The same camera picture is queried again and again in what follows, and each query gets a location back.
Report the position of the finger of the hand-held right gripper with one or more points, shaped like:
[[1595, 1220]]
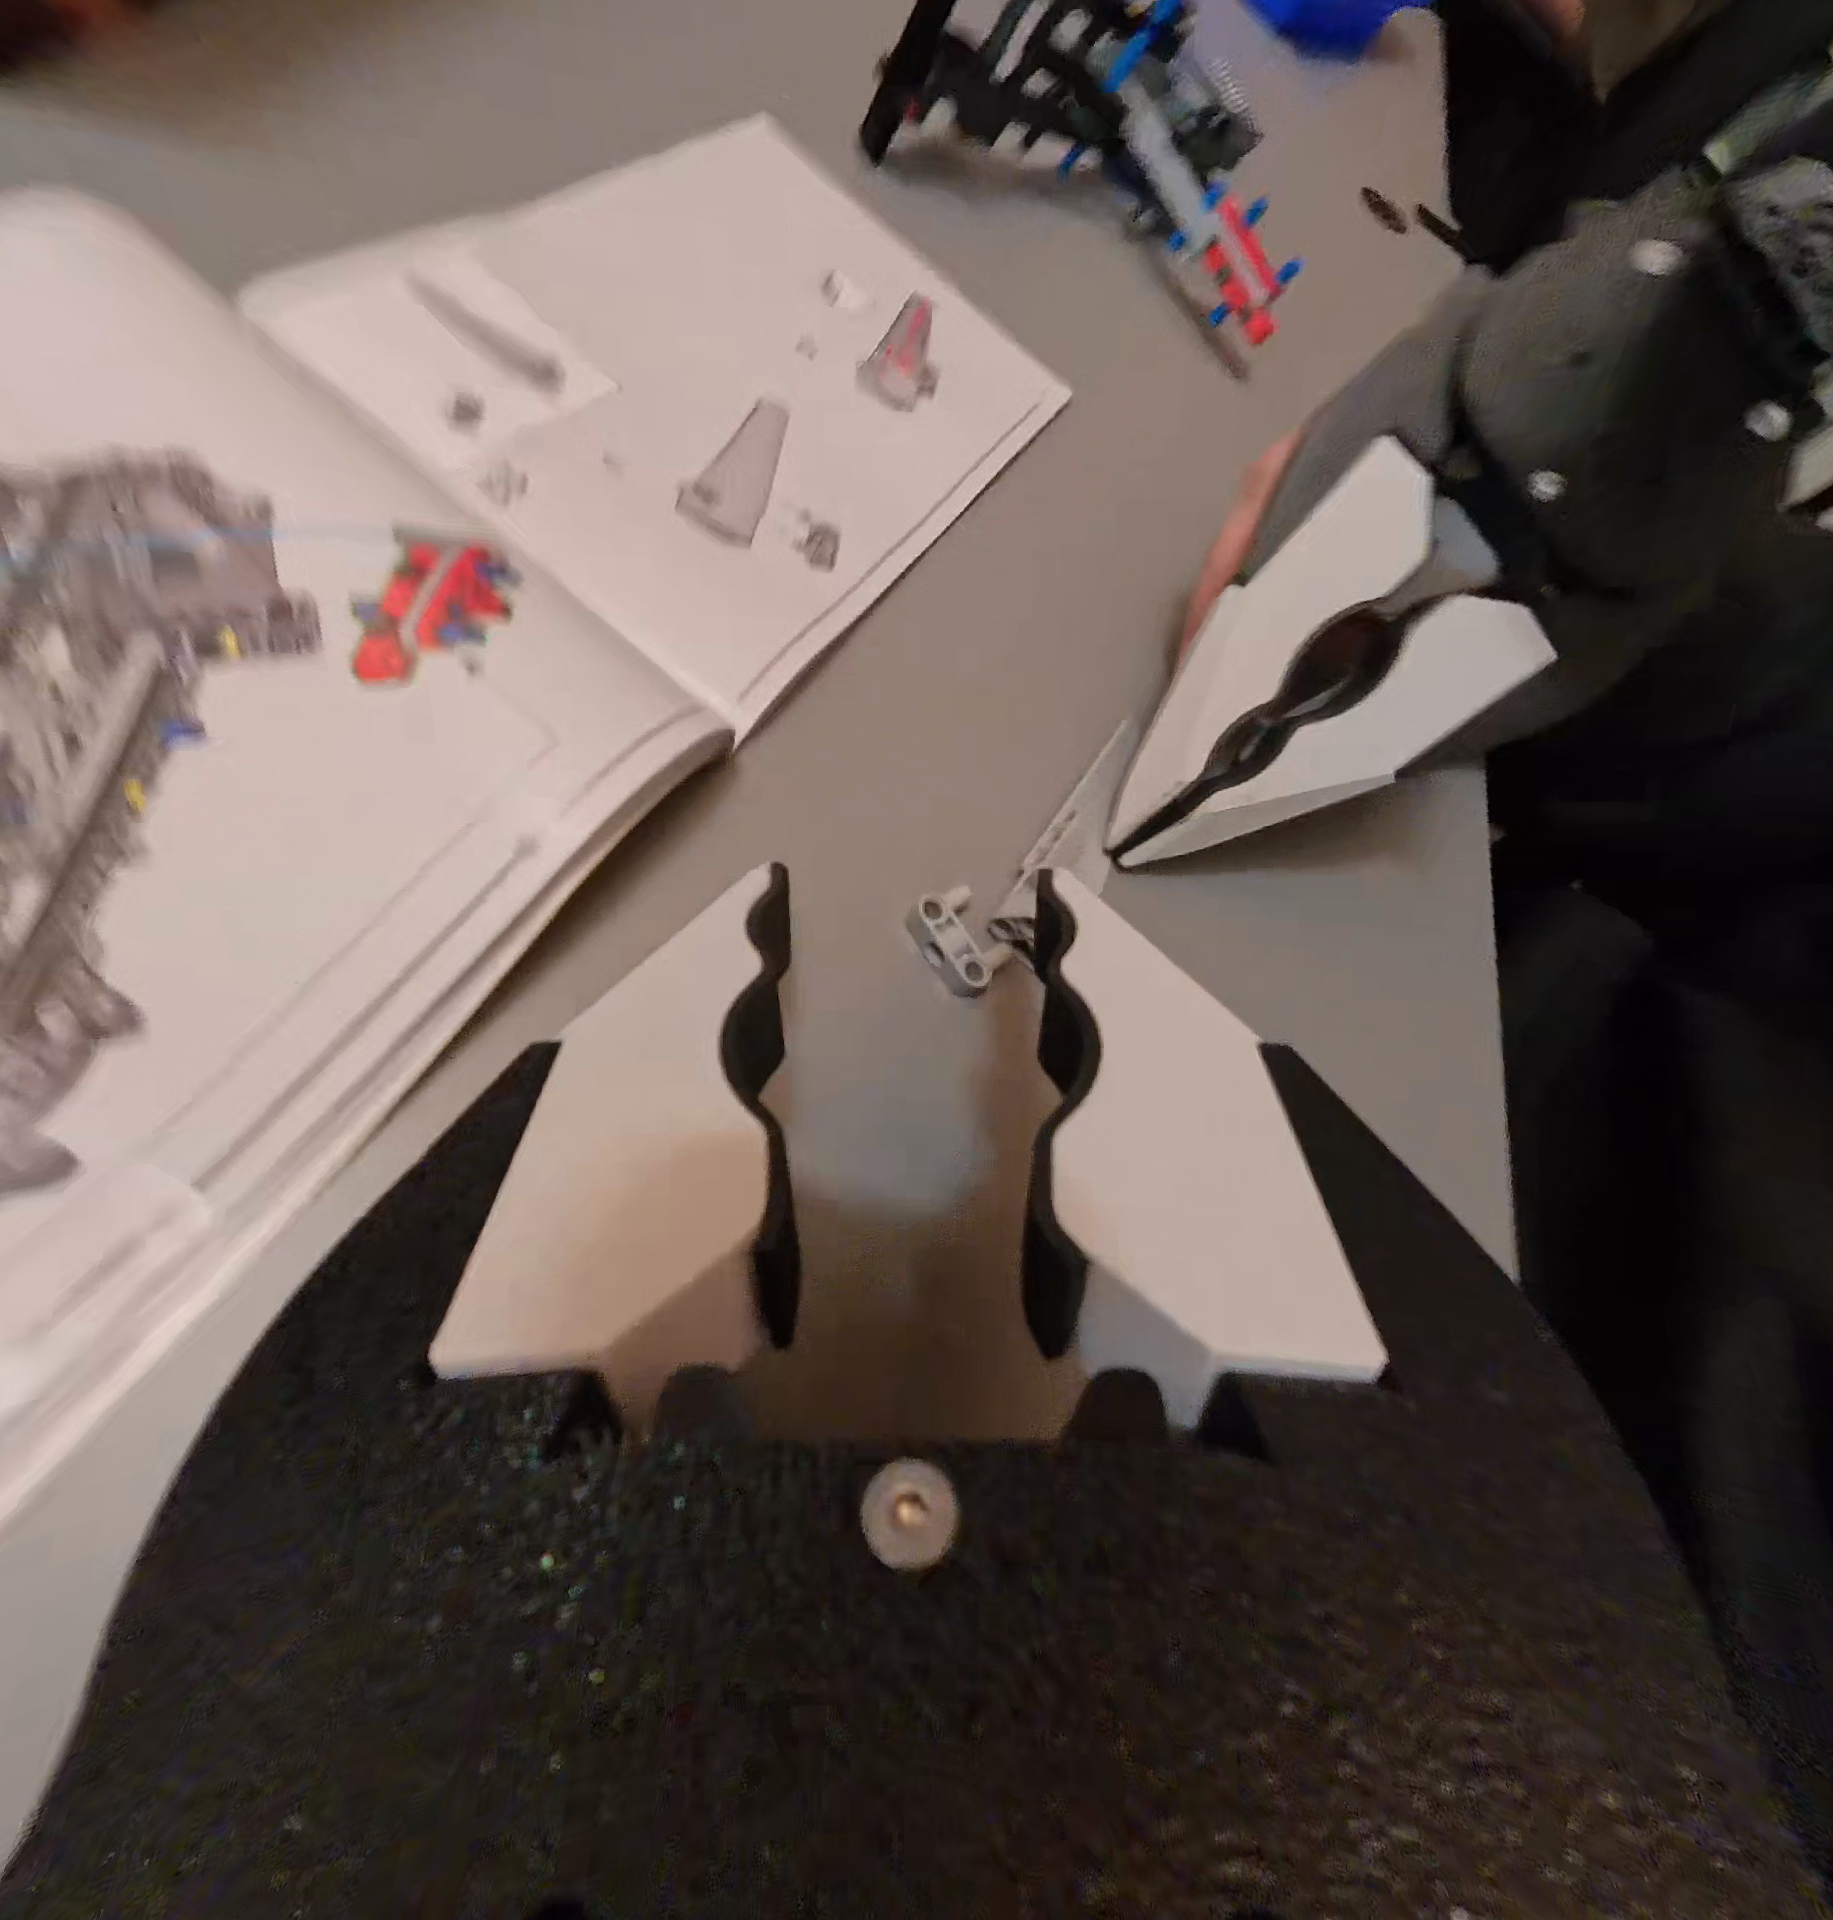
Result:
[[1306, 585], [1410, 705]]

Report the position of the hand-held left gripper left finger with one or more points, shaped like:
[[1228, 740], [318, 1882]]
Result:
[[616, 1170]]

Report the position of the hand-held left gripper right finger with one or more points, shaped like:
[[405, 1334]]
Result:
[[1201, 1185]]

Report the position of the grey tapered panel piece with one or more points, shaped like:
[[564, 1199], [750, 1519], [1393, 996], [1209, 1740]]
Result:
[[1081, 817]]

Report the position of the small grey connector piece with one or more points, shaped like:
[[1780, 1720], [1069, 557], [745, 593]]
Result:
[[954, 947]]

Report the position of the person's right hand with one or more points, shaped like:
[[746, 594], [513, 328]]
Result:
[[1231, 540]]

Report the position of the small black pin part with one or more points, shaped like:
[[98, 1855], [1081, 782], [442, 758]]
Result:
[[1441, 232]]

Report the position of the small black round part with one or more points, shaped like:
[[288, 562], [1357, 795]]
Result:
[[1383, 206]]

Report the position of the person's black clothed body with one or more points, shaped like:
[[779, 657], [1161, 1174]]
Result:
[[1680, 1125]]

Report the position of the black toy chassis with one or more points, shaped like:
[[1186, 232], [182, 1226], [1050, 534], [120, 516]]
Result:
[[1096, 107]]

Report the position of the open instruction booklet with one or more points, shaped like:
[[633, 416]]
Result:
[[630, 377]]

